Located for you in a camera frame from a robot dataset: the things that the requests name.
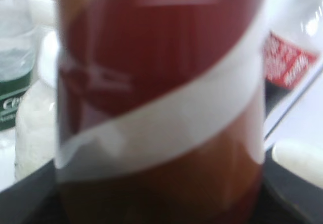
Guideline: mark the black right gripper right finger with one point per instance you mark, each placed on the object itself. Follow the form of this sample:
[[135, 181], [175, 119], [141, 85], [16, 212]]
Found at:
[[286, 198]]

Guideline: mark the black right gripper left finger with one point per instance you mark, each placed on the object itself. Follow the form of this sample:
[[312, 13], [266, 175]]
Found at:
[[34, 199]]

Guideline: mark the brown Nescafe coffee bottle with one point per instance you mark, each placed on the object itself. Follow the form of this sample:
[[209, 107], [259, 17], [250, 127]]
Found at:
[[160, 110]]

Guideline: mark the yellowish juice bottle white cap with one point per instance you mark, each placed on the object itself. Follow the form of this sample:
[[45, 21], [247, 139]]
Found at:
[[36, 115]]

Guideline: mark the clear water bottle green label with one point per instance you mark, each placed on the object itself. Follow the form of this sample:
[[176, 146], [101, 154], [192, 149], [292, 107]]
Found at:
[[18, 53]]

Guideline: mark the cola bottle red label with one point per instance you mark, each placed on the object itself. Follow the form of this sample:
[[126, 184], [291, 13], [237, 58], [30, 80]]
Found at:
[[293, 46]]

